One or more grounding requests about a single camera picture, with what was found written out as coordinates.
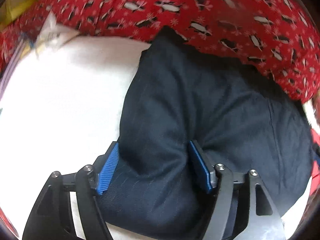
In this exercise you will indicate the white quilted bedspread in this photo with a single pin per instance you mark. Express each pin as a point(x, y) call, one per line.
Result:
point(62, 100)

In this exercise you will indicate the red penguin print blanket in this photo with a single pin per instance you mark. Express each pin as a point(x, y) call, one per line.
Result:
point(200, 7)

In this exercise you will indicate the navy pinstripe zip jacket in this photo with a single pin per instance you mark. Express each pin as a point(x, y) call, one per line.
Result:
point(200, 105)

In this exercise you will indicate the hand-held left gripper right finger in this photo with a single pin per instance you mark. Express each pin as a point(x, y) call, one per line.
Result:
point(200, 165)

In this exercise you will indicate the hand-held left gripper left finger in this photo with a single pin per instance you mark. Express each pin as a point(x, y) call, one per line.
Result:
point(108, 170)

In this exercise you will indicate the yellow box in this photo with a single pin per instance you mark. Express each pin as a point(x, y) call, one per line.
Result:
point(15, 11)

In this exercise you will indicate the loose white papers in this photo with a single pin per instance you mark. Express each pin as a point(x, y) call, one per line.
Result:
point(53, 33)

